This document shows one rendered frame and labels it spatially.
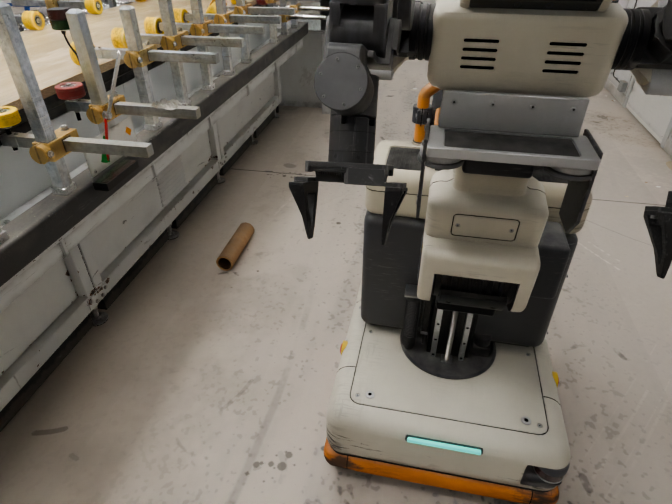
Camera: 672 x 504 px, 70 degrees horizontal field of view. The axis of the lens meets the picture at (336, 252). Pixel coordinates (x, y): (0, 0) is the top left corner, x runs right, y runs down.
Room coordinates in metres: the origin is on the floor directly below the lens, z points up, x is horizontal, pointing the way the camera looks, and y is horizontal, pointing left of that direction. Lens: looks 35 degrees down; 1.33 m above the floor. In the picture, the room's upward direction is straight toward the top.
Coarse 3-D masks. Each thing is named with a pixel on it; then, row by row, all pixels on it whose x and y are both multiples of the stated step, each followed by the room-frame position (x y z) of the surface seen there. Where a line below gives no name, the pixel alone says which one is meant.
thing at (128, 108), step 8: (72, 104) 1.48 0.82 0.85; (80, 104) 1.48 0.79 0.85; (88, 104) 1.48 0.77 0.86; (120, 104) 1.46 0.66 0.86; (128, 104) 1.46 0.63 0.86; (136, 104) 1.46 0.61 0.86; (144, 104) 1.46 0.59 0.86; (120, 112) 1.46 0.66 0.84; (128, 112) 1.45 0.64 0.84; (136, 112) 1.45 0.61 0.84; (144, 112) 1.44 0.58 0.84; (152, 112) 1.44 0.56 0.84; (160, 112) 1.43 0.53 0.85; (168, 112) 1.43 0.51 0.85; (176, 112) 1.42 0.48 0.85; (184, 112) 1.42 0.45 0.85; (192, 112) 1.41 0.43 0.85; (200, 112) 1.44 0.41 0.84
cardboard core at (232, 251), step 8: (240, 224) 2.05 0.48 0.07; (248, 224) 2.04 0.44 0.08; (240, 232) 1.96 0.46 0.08; (248, 232) 1.98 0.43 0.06; (232, 240) 1.89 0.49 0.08; (240, 240) 1.90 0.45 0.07; (248, 240) 1.95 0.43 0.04; (224, 248) 1.83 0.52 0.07; (232, 248) 1.82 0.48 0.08; (240, 248) 1.86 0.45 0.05; (224, 256) 1.76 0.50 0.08; (232, 256) 1.78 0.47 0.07; (224, 264) 1.79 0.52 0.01; (232, 264) 1.75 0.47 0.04
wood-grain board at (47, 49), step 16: (176, 0) 3.41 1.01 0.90; (208, 0) 3.41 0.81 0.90; (96, 16) 2.80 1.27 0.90; (112, 16) 2.80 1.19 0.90; (144, 16) 2.80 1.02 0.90; (160, 16) 2.80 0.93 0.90; (32, 32) 2.37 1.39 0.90; (48, 32) 2.37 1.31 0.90; (96, 32) 2.37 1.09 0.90; (144, 32) 2.37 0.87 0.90; (0, 48) 2.04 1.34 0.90; (32, 48) 2.04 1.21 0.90; (48, 48) 2.04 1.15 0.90; (64, 48) 2.04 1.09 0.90; (0, 64) 1.78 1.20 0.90; (32, 64) 1.78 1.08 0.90; (48, 64) 1.78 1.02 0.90; (64, 64) 1.78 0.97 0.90; (112, 64) 1.84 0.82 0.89; (0, 80) 1.58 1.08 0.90; (48, 80) 1.58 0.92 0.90; (64, 80) 1.58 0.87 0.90; (80, 80) 1.65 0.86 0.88; (0, 96) 1.41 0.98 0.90; (16, 96) 1.41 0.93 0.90; (48, 96) 1.49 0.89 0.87
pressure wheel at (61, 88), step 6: (60, 84) 1.51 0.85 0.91; (66, 84) 1.50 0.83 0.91; (72, 84) 1.52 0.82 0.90; (78, 84) 1.51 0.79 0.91; (60, 90) 1.46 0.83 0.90; (66, 90) 1.46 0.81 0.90; (72, 90) 1.47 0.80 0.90; (78, 90) 1.48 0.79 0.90; (84, 90) 1.51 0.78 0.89; (60, 96) 1.46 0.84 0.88; (66, 96) 1.46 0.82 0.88; (72, 96) 1.47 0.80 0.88; (78, 96) 1.48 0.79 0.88; (78, 114) 1.50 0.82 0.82; (78, 120) 1.50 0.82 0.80
